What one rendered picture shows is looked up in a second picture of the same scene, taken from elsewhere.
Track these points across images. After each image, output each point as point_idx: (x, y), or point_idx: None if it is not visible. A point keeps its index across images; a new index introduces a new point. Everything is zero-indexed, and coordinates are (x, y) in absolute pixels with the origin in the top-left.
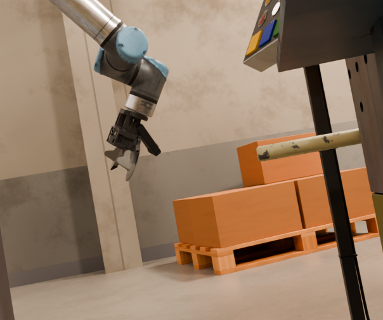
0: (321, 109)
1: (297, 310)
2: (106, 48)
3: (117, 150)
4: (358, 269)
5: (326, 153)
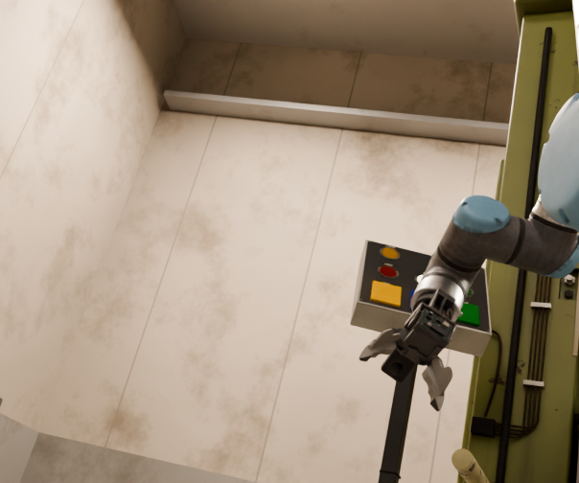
0: (406, 422)
1: None
2: (563, 237)
3: (391, 339)
4: None
5: (396, 480)
